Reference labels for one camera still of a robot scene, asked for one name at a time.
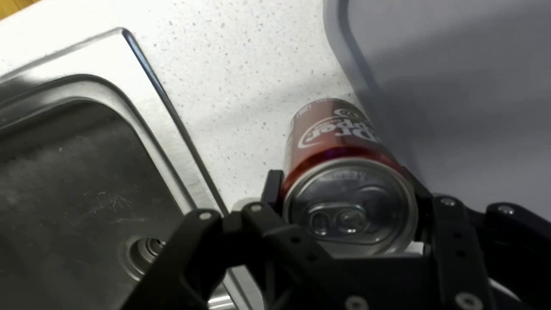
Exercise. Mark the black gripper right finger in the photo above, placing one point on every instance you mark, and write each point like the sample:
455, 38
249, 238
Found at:
498, 259

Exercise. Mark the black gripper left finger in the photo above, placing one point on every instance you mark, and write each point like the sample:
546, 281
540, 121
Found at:
292, 269

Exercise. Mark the red soda can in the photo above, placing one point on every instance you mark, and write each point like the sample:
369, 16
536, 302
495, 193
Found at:
342, 185

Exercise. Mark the stainless steel sink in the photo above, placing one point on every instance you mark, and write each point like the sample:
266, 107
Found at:
97, 171

